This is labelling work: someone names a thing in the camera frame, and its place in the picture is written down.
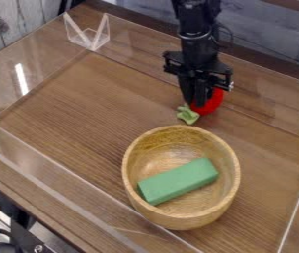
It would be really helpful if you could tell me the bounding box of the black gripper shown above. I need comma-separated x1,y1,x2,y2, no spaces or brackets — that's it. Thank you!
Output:
161,33,233,107

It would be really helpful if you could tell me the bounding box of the red felt fruit green stem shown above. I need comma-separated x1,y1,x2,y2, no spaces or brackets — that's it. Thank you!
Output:
176,88,224,126

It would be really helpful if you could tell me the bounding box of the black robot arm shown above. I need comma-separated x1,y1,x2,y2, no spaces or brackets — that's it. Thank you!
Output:
161,0,233,108

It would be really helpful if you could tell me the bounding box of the wooden bowl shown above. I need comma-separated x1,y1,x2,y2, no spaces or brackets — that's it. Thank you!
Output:
121,125,241,230

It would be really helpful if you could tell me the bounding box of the green rectangular block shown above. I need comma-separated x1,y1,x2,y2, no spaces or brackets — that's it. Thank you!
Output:
137,157,219,206

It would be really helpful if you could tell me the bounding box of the black metal stand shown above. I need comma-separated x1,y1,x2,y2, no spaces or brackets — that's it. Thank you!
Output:
10,220,54,253

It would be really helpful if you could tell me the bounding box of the clear acrylic corner bracket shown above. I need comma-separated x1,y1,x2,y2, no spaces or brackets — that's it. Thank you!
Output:
62,13,109,51

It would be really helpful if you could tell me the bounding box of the clear acrylic tray wall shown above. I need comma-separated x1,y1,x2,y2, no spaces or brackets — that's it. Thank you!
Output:
0,7,299,253

